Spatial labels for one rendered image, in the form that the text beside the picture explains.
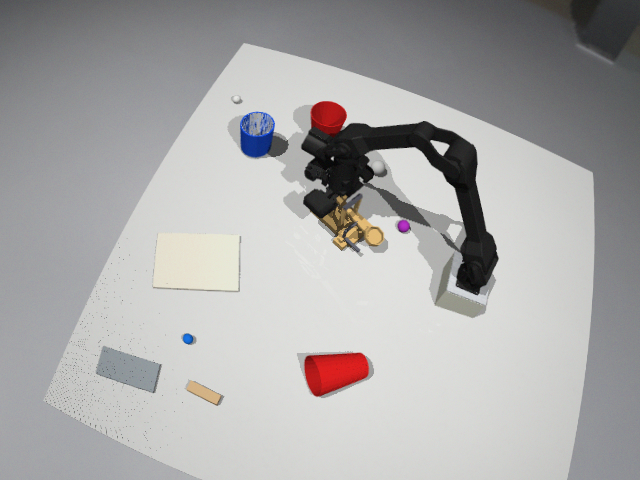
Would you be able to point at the red plastic cup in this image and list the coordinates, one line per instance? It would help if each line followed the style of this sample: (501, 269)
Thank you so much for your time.
(328, 117)
(326, 373)

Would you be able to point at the tan rectangular block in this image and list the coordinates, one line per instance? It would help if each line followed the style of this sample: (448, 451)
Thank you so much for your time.
(204, 393)

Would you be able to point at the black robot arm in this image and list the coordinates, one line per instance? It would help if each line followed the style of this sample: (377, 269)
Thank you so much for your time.
(458, 165)

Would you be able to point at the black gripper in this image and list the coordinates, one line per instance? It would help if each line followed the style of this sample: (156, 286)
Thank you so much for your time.
(321, 203)

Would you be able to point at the blue cup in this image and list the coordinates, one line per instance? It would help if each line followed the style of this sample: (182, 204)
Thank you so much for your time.
(257, 129)

